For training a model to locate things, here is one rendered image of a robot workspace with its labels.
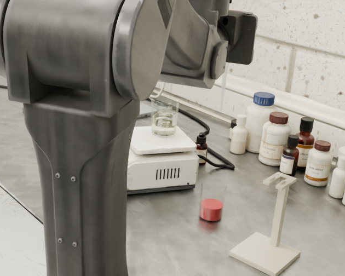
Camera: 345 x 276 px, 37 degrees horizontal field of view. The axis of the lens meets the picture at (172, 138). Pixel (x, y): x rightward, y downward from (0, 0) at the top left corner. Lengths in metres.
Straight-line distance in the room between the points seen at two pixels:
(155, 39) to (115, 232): 0.14
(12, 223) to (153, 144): 0.28
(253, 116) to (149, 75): 0.86
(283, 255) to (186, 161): 0.26
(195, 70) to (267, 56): 0.83
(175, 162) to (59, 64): 0.67
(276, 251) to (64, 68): 0.59
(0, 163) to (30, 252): 0.33
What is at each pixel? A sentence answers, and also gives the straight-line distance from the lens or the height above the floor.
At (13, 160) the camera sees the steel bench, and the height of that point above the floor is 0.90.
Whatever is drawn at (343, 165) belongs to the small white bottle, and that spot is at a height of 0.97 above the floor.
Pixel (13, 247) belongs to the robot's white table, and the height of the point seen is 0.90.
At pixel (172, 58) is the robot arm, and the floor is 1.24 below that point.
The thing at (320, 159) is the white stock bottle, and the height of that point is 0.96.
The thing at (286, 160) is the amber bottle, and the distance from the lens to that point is 1.09.
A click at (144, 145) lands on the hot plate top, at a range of 0.95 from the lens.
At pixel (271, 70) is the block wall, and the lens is 1.32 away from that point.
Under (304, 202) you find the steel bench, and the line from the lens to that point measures 1.01.
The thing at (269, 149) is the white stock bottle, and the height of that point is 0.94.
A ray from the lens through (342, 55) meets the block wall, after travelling 1.21.
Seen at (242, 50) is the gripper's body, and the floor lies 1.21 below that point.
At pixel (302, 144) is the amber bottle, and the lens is 1.12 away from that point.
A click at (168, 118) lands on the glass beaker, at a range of 0.98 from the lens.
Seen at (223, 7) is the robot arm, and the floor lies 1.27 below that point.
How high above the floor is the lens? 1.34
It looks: 21 degrees down
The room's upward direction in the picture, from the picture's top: 4 degrees clockwise
